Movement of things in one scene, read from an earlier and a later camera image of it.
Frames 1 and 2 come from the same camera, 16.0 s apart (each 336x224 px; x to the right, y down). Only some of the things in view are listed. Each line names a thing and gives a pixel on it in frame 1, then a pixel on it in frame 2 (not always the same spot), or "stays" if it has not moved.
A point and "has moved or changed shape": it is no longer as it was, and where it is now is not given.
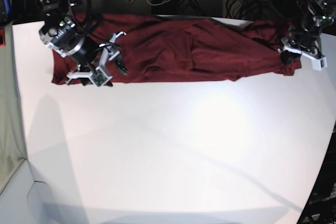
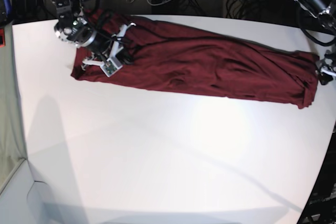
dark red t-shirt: [166, 49] has moved or changed shape
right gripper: [287, 56] to [326, 75]
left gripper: [101, 75] to [125, 56]
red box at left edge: [2, 42] stays
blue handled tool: [8, 4] stays
